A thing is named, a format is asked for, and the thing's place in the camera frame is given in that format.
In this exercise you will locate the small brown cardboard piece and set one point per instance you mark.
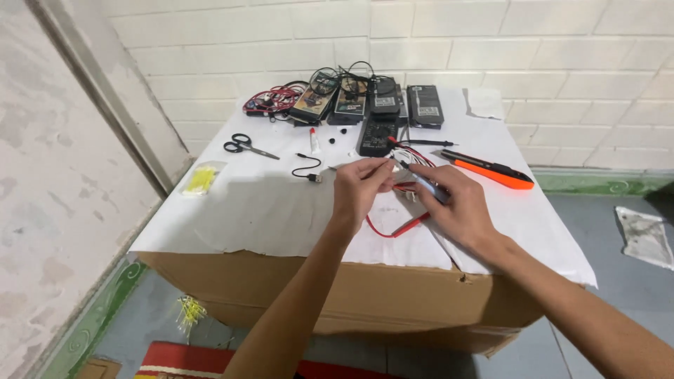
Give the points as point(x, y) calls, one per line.
point(99, 369)

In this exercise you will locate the large white paper sheet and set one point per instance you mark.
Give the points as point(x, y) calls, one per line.
point(252, 210)

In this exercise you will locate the black battery box white label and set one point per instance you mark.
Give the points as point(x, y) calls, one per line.
point(385, 97)
point(425, 107)

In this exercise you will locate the black scissors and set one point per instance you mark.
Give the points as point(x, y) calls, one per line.
point(243, 145)

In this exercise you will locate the large brown cardboard box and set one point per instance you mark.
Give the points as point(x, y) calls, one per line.
point(295, 295)

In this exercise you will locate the person's left hand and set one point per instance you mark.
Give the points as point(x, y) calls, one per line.
point(355, 192)

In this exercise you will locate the red striped mat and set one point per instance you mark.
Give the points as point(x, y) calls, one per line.
point(184, 363)

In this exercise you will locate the black multimeter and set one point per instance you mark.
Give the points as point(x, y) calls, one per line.
point(377, 138)

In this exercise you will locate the white glue tube red cap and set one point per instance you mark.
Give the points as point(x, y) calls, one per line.
point(314, 141)

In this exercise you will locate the red multimeter probe with lead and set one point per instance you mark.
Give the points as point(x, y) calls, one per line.
point(408, 227)

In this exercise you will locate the small curled white paper piece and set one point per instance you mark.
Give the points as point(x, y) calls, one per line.
point(484, 102)

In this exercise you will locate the person's right hand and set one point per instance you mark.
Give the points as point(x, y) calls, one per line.
point(458, 210)

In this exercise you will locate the blue grey pen tool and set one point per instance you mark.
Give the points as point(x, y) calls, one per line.
point(427, 185)

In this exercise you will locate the orange black utility knife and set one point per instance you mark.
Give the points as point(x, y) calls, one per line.
point(489, 171)

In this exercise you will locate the crumpled clear plastic bag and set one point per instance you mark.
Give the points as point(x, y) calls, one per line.
point(645, 237)

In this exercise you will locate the black battery box picture label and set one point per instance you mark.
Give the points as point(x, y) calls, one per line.
point(348, 104)
point(314, 102)

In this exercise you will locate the black multimeter probe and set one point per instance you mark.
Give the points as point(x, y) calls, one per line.
point(429, 142)

